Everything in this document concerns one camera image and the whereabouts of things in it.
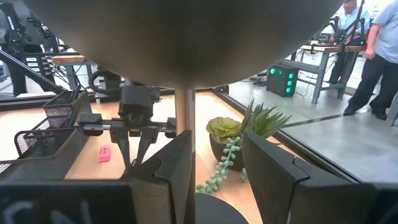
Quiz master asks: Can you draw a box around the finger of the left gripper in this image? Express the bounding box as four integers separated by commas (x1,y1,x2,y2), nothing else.
134,127,160,166
110,120,132,172

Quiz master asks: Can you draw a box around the black equipment rack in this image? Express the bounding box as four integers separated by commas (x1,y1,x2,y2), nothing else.
0,0,60,98

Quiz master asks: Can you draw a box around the white globe table lamp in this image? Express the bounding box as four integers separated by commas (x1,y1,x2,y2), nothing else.
21,0,345,224

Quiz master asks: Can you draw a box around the person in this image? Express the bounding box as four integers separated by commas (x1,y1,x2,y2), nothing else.
343,0,398,121
328,0,373,85

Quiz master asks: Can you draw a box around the black box with green lights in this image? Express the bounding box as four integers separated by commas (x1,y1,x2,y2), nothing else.
266,63,300,98

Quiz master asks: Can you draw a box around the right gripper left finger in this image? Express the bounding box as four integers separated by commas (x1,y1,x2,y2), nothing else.
121,129,195,224

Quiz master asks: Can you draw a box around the potted succulent plant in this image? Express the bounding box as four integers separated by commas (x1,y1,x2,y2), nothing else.
195,98,293,195

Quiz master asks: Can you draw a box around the black mesh desk organizer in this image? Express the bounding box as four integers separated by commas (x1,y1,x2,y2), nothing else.
0,89,93,182

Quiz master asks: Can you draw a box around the grey wooden-top workbench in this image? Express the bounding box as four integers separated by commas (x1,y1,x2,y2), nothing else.
279,44,363,105

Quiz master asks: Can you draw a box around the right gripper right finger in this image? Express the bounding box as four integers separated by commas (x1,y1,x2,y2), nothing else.
242,130,377,224

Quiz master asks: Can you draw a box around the pink eraser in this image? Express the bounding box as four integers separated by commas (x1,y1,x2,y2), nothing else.
98,144,112,164

